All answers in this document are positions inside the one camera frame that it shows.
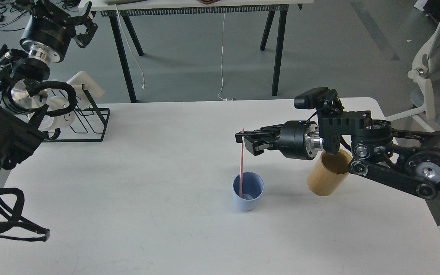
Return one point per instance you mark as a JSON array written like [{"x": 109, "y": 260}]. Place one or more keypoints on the blue plastic cup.
[{"x": 252, "y": 191}]

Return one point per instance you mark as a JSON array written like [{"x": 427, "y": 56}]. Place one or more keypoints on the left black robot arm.
[{"x": 27, "y": 96}]

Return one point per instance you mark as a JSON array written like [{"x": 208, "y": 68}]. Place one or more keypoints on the pink chopstick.
[{"x": 240, "y": 189}]

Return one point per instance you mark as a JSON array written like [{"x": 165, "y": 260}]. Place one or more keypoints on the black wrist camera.
[{"x": 319, "y": 98}]

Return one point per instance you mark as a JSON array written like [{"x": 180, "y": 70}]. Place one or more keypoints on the bamboo cylinder holder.
[{"x": 329, "y": 172}]

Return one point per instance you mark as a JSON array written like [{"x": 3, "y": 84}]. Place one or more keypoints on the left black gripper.
[{"x": 48, "y": 34}]

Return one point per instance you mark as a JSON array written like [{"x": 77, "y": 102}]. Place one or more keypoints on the black wire dish rack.
[{"x": 87, "y": 125}]

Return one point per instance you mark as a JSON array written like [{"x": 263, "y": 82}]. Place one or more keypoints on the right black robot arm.
[{"x": 404, "y": 160}]

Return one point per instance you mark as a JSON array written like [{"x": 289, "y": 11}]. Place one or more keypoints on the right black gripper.
[{"x": 294, "y": 139}]

